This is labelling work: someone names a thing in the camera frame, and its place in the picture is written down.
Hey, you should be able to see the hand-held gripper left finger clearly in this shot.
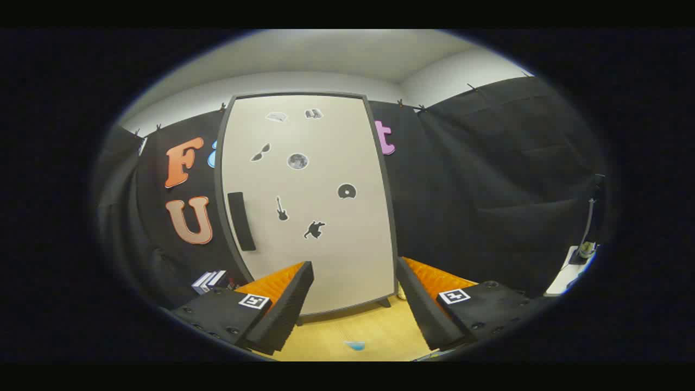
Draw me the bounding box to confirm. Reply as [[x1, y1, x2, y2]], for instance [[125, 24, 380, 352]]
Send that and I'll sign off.
[[170, 261, 315, 356]]

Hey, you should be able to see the black door handle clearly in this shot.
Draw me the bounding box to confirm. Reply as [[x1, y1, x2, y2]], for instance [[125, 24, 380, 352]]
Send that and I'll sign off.
[[227, 192, 256, 251]]

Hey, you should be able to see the grey cable with plug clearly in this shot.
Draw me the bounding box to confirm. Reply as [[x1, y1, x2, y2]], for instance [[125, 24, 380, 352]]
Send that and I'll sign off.
[[569, 198, 598, 266]]

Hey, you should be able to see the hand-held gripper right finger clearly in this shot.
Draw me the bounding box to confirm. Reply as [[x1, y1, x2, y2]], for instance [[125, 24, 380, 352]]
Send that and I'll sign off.
[[395, 256, 544, 351]]

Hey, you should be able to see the dark grey cabinet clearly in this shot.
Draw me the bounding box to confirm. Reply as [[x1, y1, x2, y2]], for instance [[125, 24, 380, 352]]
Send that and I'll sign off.
[[214, 91, 400, 325]]

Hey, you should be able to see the black backdrop cloth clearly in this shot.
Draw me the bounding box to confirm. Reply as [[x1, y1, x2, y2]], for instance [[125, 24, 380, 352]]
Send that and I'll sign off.
[[95, 76, 609, 310]]

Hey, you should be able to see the white power strip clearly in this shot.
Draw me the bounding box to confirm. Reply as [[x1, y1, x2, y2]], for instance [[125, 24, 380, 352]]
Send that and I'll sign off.
[[545, 245, 598, 297]]

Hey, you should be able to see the white cabinet door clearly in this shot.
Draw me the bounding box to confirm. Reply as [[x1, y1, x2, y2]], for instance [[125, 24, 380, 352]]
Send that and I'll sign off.
[[222, 97, 395, 316]]

